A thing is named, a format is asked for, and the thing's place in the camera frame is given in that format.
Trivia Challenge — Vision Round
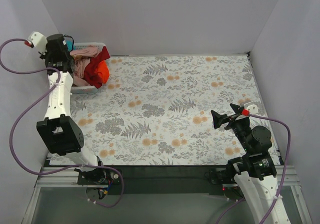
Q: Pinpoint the pink printed t-shirt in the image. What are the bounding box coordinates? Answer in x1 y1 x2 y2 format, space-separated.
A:
70 46 100 87

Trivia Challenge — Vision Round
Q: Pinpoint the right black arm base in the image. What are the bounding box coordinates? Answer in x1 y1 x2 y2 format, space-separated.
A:
205 168 244 201

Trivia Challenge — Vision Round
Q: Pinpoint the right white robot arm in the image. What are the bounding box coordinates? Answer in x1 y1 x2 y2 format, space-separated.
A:
209 102 290 224

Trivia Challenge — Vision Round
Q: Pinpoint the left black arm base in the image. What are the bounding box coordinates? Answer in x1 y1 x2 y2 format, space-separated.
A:
74 168 123 201

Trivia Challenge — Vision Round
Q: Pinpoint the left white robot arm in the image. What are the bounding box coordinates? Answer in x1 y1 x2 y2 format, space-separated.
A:
30 32 107 184

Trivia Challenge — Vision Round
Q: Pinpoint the teal t-shirt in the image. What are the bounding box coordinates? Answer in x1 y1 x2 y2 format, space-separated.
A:
62 39 68 50

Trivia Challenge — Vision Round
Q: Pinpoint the white plastic laundry basket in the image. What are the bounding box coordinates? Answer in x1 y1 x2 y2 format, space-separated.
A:
71 42 105 94

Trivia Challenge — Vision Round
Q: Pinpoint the dark red t-shirt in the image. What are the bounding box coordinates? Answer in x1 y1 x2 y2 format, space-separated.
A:
84 46 110 89

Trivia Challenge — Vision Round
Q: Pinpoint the orange t-shirt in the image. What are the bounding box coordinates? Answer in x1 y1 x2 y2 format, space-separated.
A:
95 60 110 84

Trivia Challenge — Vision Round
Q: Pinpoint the floral table mat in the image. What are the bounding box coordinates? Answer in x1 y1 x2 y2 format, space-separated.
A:
49 54 281 166

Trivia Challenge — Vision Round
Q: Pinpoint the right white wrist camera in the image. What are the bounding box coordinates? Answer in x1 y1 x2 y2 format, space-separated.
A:
236 101 259 120

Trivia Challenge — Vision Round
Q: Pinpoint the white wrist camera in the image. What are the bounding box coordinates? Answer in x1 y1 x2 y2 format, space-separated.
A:
236 101 259 120
24 31 48 54

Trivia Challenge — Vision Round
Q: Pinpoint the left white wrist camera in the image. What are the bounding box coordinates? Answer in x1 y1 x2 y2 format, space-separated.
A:
24 31 48 54

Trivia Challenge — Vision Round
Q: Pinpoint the aluminium frame rail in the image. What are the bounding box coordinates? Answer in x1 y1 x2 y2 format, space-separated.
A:
36 166 300 187

